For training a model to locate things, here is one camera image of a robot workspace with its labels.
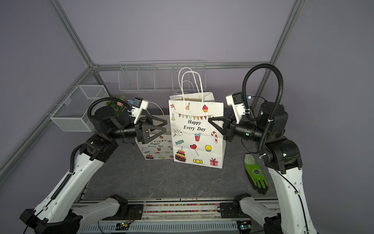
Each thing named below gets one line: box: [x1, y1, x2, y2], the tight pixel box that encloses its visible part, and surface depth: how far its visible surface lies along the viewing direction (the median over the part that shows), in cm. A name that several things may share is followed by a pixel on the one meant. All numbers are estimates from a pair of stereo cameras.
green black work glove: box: [243, 153, 269, 195], surface depth 86 cm
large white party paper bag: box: [168, 67, 226, 169], surface depth 55 cm
